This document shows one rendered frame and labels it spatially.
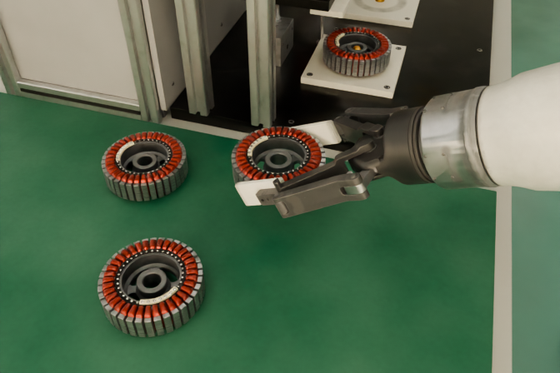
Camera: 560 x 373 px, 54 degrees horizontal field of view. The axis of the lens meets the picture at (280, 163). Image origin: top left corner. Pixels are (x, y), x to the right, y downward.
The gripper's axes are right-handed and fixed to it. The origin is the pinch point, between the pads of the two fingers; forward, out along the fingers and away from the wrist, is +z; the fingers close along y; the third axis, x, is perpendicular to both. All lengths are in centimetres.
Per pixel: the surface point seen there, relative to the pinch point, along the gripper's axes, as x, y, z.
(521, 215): 87, -98, 18
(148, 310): 2.4, 21.9, 4.3
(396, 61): 4.7, -37.0, 2.0
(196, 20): -17.8, -9.5, 10.9
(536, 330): 93, -58, 7
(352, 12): -3, -50, 14
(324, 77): 0.5, -26.3, 8.8
